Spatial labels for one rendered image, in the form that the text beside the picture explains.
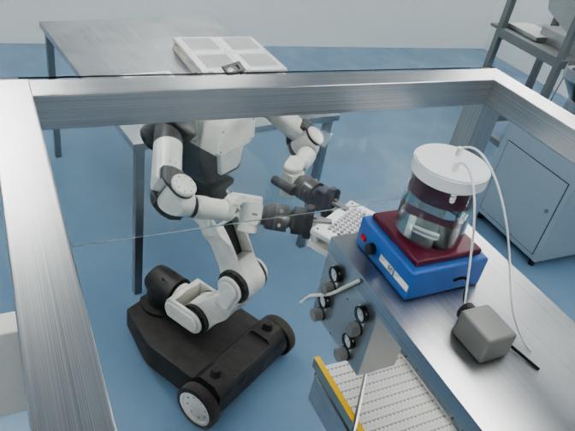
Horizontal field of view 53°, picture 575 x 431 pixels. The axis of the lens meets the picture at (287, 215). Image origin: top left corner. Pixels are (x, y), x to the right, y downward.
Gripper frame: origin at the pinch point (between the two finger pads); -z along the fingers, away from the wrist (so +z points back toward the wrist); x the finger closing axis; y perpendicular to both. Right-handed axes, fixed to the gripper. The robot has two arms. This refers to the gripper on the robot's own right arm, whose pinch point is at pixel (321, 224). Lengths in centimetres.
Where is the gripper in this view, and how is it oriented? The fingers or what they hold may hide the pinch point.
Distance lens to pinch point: 184.6
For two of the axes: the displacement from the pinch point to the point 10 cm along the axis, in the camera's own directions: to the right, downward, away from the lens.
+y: -0.7, 5.6, -8.3
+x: -1.4, 8.2, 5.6
